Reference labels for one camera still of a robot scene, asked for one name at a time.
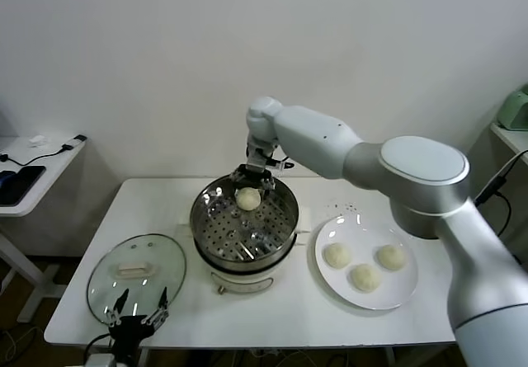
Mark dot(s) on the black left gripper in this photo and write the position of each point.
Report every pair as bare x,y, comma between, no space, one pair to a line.
130,330

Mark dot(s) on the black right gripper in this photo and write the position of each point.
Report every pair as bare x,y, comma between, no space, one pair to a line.
251,172

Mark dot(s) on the white steamed baozi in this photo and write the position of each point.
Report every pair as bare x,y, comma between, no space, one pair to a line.
247,199
390,257
365,277
337,255

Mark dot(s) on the glass pot lid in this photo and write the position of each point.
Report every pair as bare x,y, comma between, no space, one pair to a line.
134,271

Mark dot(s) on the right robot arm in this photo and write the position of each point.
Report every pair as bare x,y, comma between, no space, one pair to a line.
313,136

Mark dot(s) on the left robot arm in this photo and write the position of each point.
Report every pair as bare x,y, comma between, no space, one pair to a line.
101,359

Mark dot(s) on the stainless steel steamer basket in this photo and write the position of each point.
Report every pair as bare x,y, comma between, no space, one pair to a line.
231,235

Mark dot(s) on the dark crumbs cluster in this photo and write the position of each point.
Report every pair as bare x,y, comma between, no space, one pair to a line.
350,207

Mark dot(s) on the white round plate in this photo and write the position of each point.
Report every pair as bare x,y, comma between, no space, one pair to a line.
363,229

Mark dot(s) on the black smartphone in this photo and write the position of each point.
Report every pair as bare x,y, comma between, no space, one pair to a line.
24,181

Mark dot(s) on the small black adapter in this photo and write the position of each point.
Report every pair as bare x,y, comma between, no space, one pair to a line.
79,138

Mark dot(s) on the white side table with phone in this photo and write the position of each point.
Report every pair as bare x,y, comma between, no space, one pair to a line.
45,156

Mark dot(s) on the small white object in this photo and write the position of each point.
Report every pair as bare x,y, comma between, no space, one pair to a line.
37,140

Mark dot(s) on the pale green appliance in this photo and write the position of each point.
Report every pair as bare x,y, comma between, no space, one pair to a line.
513,113

